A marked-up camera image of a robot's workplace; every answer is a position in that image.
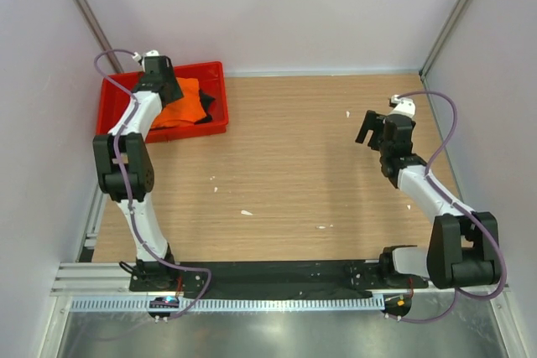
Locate orange t shirt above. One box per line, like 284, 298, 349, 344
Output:
151, 77, 207, 130

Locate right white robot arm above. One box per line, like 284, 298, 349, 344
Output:
356, 110, 505, 289

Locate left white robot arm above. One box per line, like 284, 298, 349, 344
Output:
92, 49, 183, 291

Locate black t shirt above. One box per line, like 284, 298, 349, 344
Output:
196, 89, 216, 125

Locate red plastic bin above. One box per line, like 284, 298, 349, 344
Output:
96, 61, 229, 143

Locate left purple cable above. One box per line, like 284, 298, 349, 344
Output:
92, 48, 213, 320

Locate left corner aluminium post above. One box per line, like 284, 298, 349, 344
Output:
72, 0, 112, 51

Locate corner aluminium post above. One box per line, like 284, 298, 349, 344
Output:
419, 0, 472, 81
72, 0, 112, 51

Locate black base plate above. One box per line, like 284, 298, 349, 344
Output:
118, 260, 428, 298

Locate right corner aluminium post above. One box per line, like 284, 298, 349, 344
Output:
419, 0, 472, 81

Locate aluminium frame rail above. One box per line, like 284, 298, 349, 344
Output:
50, 261, 143, 297

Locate slotted cable duct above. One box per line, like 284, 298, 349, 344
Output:
70, 294, 384, 314

